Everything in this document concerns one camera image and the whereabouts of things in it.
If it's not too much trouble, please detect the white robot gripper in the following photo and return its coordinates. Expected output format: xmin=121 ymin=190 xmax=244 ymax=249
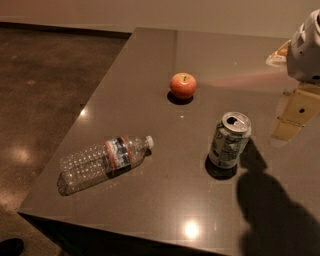
xmin=266 ymin=10 xmax=320 ymax=141

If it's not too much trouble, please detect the green 7up soda can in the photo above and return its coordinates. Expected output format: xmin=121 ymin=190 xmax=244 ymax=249
xmin=209 ymin=112 xmax=251 ymax=169

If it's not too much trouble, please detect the clear plastic water bottle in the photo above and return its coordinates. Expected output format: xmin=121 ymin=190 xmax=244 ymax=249
xmin=57 ymin=136 xmax=154 ymax=196

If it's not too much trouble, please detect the red apple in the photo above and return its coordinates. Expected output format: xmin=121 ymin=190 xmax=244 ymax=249
xmin=170 ymin=72 xmax=197 ymax=100

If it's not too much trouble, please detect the black shoe tip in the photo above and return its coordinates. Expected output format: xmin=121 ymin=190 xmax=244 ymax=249
xmin=0 ymin=238 xmax=24 ymax=256

